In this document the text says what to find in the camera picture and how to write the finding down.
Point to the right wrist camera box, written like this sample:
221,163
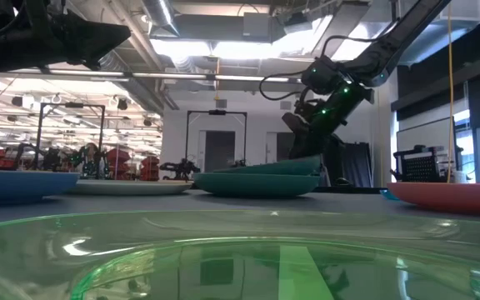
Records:
295,123

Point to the background black robot arm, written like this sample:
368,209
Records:
50,158
90,160
181,168

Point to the transparent green plastic plate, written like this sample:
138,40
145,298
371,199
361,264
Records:
98,233

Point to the long ceiling light bar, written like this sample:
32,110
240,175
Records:
161,76

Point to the black hanging cloth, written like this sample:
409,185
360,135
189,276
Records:
356,164

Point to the dark doorway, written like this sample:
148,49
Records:
219,152

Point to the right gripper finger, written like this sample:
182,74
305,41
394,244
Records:
306,151

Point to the white plastic plate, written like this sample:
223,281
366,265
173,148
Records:
127,187

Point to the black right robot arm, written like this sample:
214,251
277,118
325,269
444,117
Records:
411,33

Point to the black camera stand frame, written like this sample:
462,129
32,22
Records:
188,137
100,137

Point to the black aluminium table frame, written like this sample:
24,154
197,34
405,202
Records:
356,190

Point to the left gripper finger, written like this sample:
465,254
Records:
98,39

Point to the black perforated cart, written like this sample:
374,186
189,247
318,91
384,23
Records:
421,166

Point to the transparent orange plastic plate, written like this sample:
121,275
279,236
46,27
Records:
452,198

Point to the grey table mat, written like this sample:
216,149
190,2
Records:
231,204

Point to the transparent cyan plastic plate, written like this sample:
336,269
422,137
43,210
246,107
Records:
19,185
388,195

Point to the silver ventilation duct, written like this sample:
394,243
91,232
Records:
161,16

